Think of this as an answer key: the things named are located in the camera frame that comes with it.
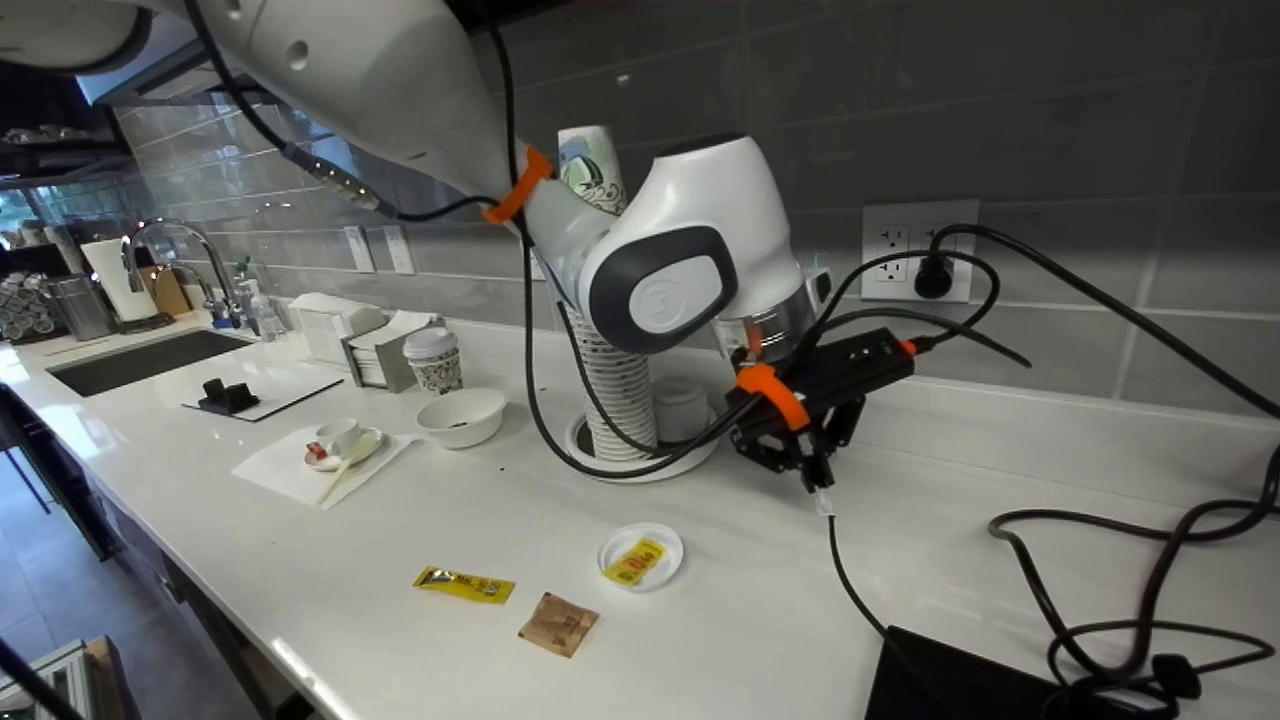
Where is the small yellow sauce packet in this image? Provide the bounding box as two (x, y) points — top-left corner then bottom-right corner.
(604, 542), (664, 590)

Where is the black sink basin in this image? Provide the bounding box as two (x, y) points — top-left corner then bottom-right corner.
(54, 332), (239, 395)

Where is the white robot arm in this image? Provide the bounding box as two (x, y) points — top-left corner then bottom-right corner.
(0, 0), (849, 490)

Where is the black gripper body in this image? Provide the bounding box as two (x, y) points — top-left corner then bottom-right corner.
(731, 376), (863, 494)

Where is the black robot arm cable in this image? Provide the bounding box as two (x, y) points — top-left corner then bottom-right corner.
(175, 0), (751, 483)

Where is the sink faucet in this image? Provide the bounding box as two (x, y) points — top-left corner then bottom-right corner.
(135, 217), (287, 340)

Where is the thin black cable with tag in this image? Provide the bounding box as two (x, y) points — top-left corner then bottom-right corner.
(803, 476), (895, 642)

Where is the thick black power cable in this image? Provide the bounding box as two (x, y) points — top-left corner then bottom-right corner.
(810, 222), (1280, 704)

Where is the white wall outlet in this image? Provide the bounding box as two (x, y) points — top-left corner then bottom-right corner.
(859, 201), (978, 299)

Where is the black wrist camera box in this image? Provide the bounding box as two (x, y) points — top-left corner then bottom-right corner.
(788, 329), (915, 395)

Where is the brown sugar packet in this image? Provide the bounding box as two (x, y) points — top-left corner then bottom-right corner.
(520, 594), (598, 662)

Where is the long yellow packet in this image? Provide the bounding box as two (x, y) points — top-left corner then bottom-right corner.
(417, 568), (515, 604)

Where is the small white plastic lid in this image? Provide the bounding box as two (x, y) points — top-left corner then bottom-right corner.
(596, 524), (686, 594)

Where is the white bowl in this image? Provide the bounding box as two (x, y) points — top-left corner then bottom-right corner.
(417, 387), (507, 454)

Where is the black mat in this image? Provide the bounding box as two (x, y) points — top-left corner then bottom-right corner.
(859, 622), (1164, 720)

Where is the white paper cup with lid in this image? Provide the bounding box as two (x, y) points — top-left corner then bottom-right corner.
(403, 329), (465, 395)

